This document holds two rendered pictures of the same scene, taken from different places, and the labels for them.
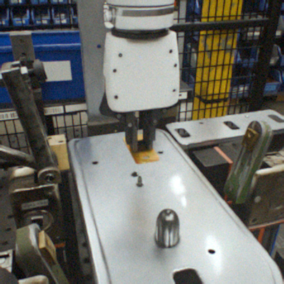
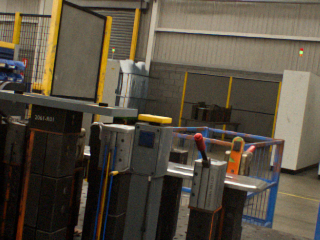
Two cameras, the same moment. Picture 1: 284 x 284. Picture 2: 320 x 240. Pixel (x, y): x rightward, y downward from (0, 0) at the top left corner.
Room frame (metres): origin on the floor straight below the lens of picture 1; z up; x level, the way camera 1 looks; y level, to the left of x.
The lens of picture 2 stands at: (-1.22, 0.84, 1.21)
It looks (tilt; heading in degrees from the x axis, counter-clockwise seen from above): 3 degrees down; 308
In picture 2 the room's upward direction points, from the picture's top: 8 degrees clockwise
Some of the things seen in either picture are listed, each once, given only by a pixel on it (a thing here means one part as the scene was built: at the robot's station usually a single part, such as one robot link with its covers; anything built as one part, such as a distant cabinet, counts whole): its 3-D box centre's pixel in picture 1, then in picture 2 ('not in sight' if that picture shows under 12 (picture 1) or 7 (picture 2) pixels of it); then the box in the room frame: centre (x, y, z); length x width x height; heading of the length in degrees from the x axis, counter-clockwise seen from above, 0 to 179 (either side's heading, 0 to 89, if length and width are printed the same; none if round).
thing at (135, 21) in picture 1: (138, 16); not in sight; (0.44, 0.00, 1.26); 0.09 x 0.08 x 0.03; 107
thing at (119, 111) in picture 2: not in sight; (58, 102); (-0.33, 0.12, 1.16); 0.37 x 0.14 x 0.02; 17
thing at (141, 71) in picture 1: (140, 65); not in sight; (0.44, 0.00, 1.20); 0.10 x 0.07 x 0.11; 107
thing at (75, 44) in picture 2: not in sight; (73, 102); (2.48, -2.32, 1.00); 1.04 x 0.14 x 2.00; 102
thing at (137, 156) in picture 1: (140, 145); not in sight; (0.44, 0.00, 1.07); 0.08 x 0.04 x 0.01; 17
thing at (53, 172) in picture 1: (49, 176); not in sight; (0.37, 0.13, 1.06); 0.03 x 0.01 x 0.03; 107
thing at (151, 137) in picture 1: (155, 125); not in sight; (0.44, -0.02, 1.11); 0.03 x 0.03 x 0.07; 17
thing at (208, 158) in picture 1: (209, 208); not in sight; (0.56, -0.16, 0.84); 0.11 x 0.10 x 0.28; 107
